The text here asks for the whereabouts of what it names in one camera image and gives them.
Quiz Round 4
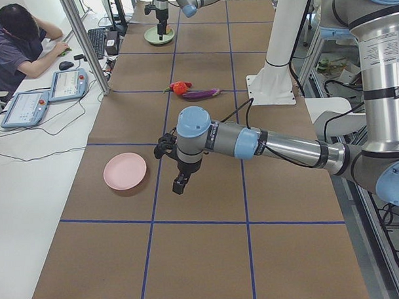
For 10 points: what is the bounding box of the near teach pendant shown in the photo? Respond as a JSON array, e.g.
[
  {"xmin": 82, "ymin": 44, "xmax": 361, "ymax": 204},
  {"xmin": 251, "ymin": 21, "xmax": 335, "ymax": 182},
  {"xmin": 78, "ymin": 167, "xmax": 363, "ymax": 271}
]
[{"xmin": 1, "ymin": 90, "xmax": 49, "ymax": 129}]

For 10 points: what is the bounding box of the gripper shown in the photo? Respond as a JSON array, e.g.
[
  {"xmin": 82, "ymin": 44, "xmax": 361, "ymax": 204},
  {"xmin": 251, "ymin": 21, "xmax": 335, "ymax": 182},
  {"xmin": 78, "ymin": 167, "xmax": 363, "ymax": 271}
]
[
  {"xmin": 155, "ymin": 9, "xmax": 168, "ymax": 40},
  {"xmin": 172, "ymin": 152, "xmax": 202, "ymax": 194}
]

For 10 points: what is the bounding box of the aluminium frame post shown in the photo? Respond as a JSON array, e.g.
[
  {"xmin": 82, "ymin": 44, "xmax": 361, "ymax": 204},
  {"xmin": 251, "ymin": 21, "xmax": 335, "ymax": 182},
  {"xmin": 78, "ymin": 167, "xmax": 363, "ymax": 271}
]
[{"xmin": 59, "ymin": 0, "xmax": 110, "ymax": 96}]

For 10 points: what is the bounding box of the seated person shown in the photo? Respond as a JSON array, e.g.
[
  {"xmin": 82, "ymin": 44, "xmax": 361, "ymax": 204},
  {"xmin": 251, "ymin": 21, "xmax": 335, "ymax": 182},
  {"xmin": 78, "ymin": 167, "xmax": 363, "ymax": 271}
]
[{"xmin": 0, "ymin": 4, "xmax": 69, "ymax": 96}]

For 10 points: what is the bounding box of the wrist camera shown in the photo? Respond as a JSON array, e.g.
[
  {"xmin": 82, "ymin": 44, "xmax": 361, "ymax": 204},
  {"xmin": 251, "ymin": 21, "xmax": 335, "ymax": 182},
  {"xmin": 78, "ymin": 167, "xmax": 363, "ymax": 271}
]
[
  {"xmin": 144, "ymin": 3, "xmax": 157, "ymax": 15},
  {"xmin": 154, "ymin": 133, "xmax": 178, "ymax": 160}
]

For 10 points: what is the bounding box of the pink plate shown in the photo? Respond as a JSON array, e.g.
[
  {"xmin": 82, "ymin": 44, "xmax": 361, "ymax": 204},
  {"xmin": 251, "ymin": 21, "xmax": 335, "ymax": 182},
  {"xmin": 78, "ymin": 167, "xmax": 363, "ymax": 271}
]
[{"xmin": 103, "ymin": 153, "xmax": 147, "ymax": 190}]

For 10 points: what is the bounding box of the brown paper table cover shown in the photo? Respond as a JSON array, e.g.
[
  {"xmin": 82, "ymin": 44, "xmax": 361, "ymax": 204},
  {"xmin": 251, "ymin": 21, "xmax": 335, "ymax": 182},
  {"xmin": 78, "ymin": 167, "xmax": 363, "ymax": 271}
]
[{"xmin": 32, "ymin": 0, "xmax": 369, "ymax": 299}]

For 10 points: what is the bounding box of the black computer mouse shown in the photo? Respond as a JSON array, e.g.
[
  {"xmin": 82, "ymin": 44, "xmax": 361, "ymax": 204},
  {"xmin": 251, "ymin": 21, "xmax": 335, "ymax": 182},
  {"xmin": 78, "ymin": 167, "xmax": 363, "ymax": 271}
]
[{"xmin": 58, "ymin": 61, "xmax": 74, "ymax": 71}]

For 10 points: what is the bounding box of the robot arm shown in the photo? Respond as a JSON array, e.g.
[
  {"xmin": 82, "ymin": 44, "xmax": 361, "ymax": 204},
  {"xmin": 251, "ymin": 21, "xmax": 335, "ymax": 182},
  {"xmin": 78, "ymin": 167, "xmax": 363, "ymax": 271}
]
[
  {"xmin": 144, "ymin": 0, "xmax": 221, "ymax": 40},
  {"xmin": 172, "ymin": 0, "xmax": 399, "ymax": 206}
]

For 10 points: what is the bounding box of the far teach pendant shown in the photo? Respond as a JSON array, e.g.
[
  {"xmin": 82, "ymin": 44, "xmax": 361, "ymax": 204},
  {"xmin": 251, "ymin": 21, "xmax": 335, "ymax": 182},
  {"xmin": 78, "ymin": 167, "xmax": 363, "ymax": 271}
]
[{"xmin": 49, "ymin": 68, "xmax": 88, "ymax": 102}]

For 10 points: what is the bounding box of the red chili pepper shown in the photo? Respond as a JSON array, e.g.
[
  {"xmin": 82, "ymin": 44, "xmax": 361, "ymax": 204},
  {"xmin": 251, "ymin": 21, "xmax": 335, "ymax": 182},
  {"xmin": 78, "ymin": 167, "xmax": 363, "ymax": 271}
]
[{"xmin": 164, "ymin": 82, "xmax": 192, "ymax": 92}]

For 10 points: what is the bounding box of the purple eggplant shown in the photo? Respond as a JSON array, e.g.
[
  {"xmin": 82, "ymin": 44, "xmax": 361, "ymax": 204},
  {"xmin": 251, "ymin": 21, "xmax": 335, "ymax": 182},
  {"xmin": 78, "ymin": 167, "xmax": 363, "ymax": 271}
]
[{"xmin": 181, "ymin": 89, "xmax": 222, "ymax": 102}]

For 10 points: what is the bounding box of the red apple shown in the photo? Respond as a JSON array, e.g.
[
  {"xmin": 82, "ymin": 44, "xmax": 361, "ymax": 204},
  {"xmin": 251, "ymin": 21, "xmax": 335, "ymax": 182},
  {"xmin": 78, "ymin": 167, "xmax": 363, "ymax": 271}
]
[{"xmin": 172, "ymin": 81, "xmax": 188, "ymax": 95}]

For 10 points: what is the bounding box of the green plate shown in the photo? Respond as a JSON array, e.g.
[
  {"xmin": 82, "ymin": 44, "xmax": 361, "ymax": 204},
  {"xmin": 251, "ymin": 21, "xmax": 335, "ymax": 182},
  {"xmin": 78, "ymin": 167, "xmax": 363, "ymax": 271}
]
[{"xmin": 143, "ymin": 26, "xmax": 175, "ymax": 45}]

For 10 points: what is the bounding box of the peach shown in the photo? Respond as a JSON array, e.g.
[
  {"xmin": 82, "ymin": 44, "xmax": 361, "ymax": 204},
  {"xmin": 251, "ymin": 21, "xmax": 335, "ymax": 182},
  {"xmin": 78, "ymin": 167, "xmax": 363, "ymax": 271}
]
[{"xmin": 165, "ymin": 26, "xmax": 172, "ymax": 35}]

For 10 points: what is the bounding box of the black keyboard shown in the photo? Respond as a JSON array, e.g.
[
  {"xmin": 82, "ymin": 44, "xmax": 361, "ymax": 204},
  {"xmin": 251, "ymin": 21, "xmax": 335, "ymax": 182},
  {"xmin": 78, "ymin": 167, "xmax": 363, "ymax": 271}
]
[{"xmin": 87, "ymin": 28, "xmax": 105, "ymax": 59}]

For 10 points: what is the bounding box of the teach pendant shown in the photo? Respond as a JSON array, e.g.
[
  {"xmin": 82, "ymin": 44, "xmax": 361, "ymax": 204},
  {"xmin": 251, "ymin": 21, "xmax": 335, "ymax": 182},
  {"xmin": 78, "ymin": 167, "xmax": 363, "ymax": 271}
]
[
  {"xmin": 49, "ymin": 68, "xmax": 88, "ymax": 102},
  {"xmin": 1, "ymin": 90, "xmax": 49, "ymax": 129}
]

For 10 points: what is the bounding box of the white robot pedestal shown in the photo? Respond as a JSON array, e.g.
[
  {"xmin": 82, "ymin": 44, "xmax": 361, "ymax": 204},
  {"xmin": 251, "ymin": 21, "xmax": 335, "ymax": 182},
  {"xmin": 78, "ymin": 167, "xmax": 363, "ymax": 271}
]
[{"xmin": 246, "ymin": 0, "xmax": 311, "ymax": 106}]

